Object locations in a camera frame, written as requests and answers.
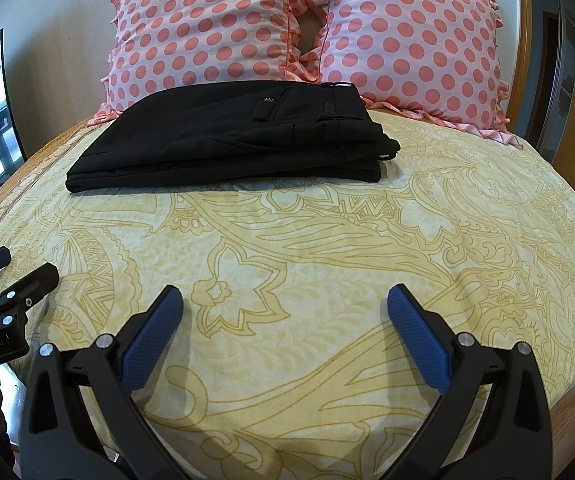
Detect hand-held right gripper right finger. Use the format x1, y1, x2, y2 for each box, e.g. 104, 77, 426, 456
365, 283, 554, 480

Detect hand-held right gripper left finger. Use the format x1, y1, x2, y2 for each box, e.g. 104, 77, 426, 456
18, 284, 194, 480

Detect black pants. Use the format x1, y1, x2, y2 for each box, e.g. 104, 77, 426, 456
66, 80, 402, 194

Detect yellow patterned bed sheet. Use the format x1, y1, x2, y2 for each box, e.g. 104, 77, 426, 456
0, 102, 575, 480

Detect large pink polka dot pillow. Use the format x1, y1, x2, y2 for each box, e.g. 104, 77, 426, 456
88, 0, 331, 126

